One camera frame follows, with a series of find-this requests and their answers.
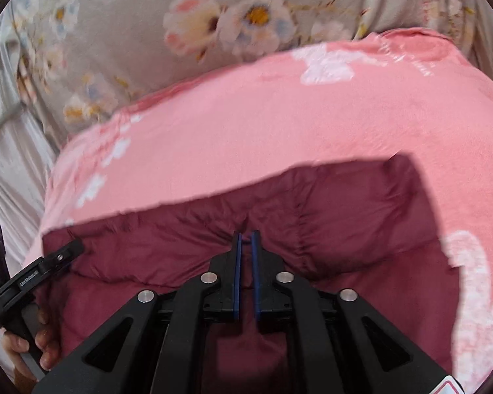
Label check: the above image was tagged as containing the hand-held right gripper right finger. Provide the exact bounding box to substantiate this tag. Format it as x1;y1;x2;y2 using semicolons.
250;229;453;394

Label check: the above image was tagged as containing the pale grey curtain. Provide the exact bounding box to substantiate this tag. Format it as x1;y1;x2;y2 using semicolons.
0;18;63;274

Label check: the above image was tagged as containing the grey bar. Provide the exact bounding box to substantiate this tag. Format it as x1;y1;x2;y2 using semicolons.
0;104;27;142

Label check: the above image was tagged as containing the beige cloth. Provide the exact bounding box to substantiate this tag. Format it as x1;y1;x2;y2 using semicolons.
456;0;493;91

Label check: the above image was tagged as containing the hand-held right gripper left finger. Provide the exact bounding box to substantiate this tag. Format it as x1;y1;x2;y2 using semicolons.
45;231;242;394

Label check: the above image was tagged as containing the pink printed blanket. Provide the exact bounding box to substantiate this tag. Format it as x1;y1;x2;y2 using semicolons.
22;28;493;394

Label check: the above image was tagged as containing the person's left hand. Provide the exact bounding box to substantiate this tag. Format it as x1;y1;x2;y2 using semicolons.
0;306;63;378

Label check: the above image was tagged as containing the grey floral bedsheet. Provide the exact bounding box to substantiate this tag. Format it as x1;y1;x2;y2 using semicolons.
6;0;479;146

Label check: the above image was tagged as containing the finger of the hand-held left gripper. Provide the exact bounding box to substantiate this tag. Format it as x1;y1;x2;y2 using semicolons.
36;238;85;276

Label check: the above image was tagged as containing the maroon puffer jacket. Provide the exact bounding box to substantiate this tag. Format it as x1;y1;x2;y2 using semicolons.
37;153;458;394

